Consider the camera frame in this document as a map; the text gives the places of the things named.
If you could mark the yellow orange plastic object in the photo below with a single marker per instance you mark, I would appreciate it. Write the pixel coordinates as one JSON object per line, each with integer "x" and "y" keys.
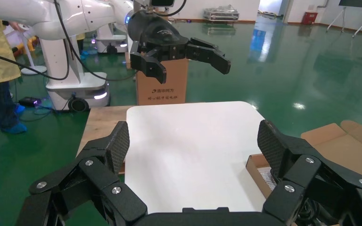
{"x": 32, "y": 42}

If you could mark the brown cardboard storage box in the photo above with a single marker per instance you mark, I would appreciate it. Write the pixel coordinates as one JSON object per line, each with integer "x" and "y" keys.
{"x": 340, "y": 146}

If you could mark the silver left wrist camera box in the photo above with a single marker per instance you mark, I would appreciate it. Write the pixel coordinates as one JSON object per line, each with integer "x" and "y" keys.
{"x": 162, "y": 2}

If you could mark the black device with purple light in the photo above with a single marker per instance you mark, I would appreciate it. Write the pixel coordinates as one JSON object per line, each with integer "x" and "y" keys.
{"x": 28, "y": 102}

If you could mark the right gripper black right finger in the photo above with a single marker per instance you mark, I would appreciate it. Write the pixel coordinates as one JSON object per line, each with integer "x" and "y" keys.
{"x": 293, "y": 168}

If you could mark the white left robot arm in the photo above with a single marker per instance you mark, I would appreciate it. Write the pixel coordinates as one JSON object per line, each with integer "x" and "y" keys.
{"x": 74, "y": 15}

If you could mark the silver flight case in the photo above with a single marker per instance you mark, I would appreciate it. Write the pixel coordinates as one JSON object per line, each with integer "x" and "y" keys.
{"x": 221, "y": 14}

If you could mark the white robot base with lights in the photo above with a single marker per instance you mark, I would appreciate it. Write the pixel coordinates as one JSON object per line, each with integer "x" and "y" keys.
{"x": 112, "y": 40}

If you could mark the tall printed cardboard box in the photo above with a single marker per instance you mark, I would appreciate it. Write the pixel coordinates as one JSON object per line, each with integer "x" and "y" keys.
{"x": 162, "y": 87}

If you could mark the white round base stand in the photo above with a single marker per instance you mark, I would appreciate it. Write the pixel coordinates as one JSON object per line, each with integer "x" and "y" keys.
{"x": 34, "y": 70}

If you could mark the white wheeled robot column base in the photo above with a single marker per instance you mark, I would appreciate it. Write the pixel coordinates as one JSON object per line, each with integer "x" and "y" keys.
{"x": 62, "y": 62}

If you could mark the light wood table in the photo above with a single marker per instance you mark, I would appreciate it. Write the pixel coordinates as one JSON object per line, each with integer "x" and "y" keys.
{"x": 99, "y": 124}

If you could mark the black board on white stand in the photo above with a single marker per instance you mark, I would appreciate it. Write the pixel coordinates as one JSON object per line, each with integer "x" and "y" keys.
{"x": 359, "y": 3}

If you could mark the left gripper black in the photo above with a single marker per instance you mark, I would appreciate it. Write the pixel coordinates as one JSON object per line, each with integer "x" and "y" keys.
{"x": 156, "y": 31}

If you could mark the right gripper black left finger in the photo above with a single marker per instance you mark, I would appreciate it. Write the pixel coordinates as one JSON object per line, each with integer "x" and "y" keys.
{"x": 99, "y": 181}

